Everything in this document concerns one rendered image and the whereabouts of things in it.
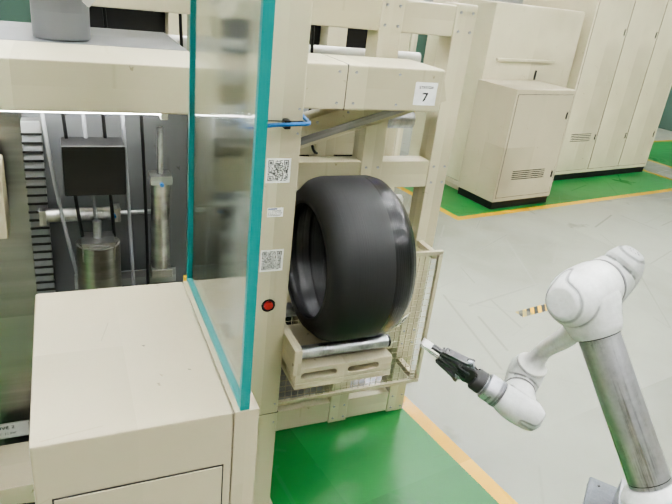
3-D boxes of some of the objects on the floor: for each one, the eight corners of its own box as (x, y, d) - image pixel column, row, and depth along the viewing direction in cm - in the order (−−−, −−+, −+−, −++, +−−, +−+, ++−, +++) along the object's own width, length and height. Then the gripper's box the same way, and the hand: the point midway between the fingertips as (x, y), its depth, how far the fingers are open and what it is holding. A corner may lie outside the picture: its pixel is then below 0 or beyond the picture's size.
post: (234, 546, 237) (281, -260, 135) (226, 520, 248) (264, -245, 146) (267, 538, 242) (336, -245, 140) (257, 512, 253) (315, -231, 151)
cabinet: (490, 210, 644) (518, 89, 593) (455, 193, 686) (478, 79, 635) (548, 202, 690) (577, 90, 639) (511, 187, 732) (536, 80, 681)
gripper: (489, 384, 189) (425, 340, 191) (470, 400, 199) (409, 358, 201) (497, 367, 194) (434, 324, 196) (478, 383, 204) (418, 342, 206)
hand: (430, 347), depth 198 cm, fingers closed
